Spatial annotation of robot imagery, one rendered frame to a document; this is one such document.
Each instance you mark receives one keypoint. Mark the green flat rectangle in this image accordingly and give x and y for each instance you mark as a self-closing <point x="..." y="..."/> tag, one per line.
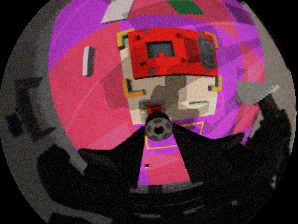
<point x="184" y="7"/>

